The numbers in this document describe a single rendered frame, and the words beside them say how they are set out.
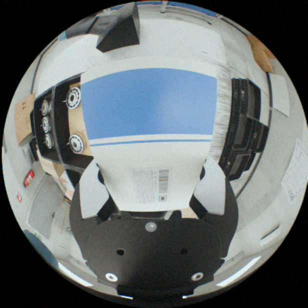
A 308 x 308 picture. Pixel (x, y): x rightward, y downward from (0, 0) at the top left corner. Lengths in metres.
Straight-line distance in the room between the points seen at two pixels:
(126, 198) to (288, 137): 2.90
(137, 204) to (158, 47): 0.63
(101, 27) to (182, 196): 0.56
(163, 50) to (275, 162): 2.95
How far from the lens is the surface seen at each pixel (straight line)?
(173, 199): 0.15
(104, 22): 0.48
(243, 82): 1.14
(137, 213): 0.76
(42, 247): 0.18
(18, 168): 3.18
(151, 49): 0.59
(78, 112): 0.50
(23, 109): 3.17
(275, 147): 2.97
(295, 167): 2.85
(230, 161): 1.24
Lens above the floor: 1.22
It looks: 58 degrees down
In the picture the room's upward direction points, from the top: 175 degrees clockwise
